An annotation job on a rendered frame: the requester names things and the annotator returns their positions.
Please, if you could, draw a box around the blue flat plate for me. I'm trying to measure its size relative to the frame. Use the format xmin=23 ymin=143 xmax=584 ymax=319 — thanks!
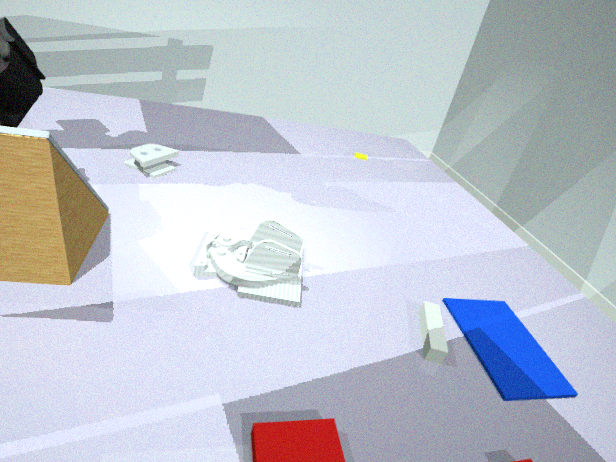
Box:
xmin=442 ymin=298 xmax=578 ymax=401

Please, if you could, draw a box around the red block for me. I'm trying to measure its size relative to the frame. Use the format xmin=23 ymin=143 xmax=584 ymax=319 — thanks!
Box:
xmin=251 ymin=418 xmax=345 ymax=462

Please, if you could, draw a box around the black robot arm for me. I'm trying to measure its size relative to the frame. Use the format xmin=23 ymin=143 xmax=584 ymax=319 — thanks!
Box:
xmin=0 ymin=16 xmax=46 ymax=128

